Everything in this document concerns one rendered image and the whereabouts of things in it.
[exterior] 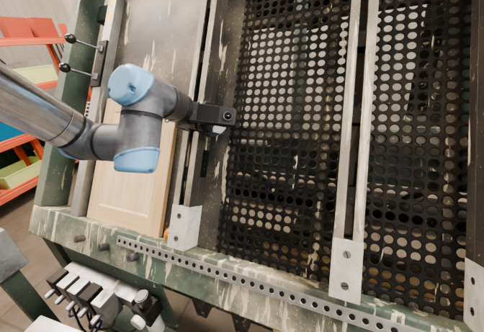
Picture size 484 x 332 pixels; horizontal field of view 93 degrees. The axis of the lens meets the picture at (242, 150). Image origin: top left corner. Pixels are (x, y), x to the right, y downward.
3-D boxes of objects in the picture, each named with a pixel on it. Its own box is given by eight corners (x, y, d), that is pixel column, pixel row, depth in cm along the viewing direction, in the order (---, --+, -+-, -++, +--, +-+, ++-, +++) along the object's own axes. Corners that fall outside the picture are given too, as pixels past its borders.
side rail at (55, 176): (60, 202, 111) (32, 204, 101) (99, -8, 121) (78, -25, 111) (68, 204, 108) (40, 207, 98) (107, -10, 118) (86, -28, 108)
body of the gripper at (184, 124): (192, 107, 67) (163, 92, 56) (218, 106, 63) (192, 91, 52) (189, 132, 66) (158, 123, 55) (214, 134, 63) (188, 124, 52)
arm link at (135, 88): (101, 107, 40) (107, 62, 41) (148, 122, 50) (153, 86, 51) (133, 105, 37) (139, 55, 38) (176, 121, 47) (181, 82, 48)
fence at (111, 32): (80, 213, 95) (69, 214, 92) (117, 1, 104) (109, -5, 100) (87, 215, 93) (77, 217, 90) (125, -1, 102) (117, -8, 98)
